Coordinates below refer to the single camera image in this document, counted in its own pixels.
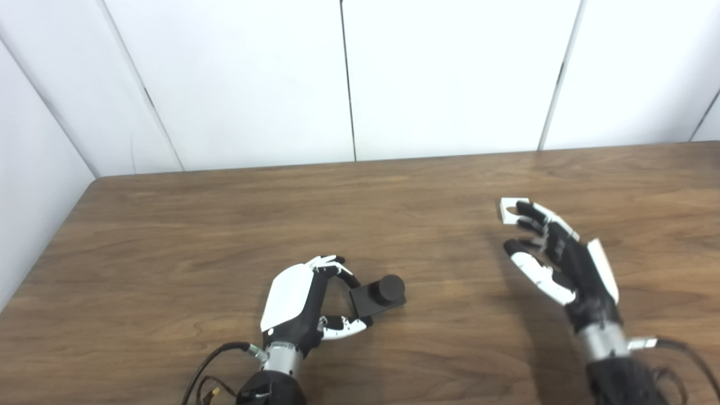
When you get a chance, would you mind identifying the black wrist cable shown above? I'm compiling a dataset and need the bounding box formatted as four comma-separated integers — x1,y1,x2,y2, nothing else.
627,336,720,405
181,341,269,405

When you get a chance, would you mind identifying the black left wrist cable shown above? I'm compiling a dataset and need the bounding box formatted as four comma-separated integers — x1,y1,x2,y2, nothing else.
181,341,269,405

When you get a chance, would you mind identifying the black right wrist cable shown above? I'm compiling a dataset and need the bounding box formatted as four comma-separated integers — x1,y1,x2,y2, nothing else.
627,336,720,405

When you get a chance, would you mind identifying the black peg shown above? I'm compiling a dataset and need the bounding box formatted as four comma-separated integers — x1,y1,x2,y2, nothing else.
349,274,407,317

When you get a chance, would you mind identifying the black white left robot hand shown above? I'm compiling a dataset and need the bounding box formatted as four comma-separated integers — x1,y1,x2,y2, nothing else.
260,255,373,356

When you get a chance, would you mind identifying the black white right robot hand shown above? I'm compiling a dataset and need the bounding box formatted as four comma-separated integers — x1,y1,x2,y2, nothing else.
503,201,624,337

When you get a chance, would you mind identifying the white square piece with hole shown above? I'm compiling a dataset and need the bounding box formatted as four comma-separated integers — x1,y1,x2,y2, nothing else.
498,197,532,226

